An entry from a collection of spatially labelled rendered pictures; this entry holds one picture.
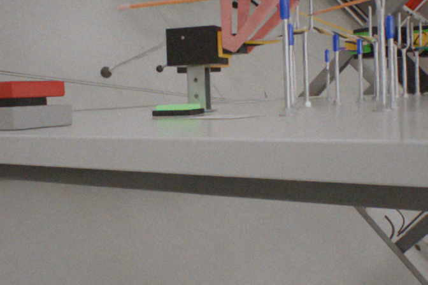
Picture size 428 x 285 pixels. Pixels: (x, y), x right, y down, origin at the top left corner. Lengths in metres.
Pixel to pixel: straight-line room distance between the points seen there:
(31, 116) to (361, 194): 0.23
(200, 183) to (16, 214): 0.39
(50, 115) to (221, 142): 0.20
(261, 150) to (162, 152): 0.06
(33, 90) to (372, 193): 0.25
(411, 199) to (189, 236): 0.61
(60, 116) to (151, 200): 0.52
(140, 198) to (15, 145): 0.59
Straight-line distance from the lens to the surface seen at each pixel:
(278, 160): 0.26
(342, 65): 1.55
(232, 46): 0.59
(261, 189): 0.42
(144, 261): 0.86
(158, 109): 0.56
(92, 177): 0.52
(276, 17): 0.64
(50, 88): 0.45
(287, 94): 0.47
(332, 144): 0.24
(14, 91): 0.42
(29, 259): 0.76
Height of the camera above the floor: 1.35
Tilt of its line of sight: 25 degrees down
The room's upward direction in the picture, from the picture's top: 41 degrees clockwise
